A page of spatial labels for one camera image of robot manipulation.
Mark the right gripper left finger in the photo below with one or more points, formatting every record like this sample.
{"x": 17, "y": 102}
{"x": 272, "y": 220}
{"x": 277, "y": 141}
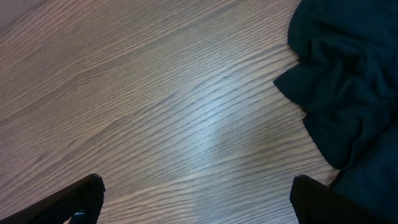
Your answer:
{"x": 80, "y": 202}

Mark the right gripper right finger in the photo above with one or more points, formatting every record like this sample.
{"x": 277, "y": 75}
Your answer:
{"x": 315, "y": 203}

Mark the black garment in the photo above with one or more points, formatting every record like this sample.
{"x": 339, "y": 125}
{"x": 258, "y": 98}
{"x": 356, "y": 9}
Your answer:
{"x": 346, "y": 81}

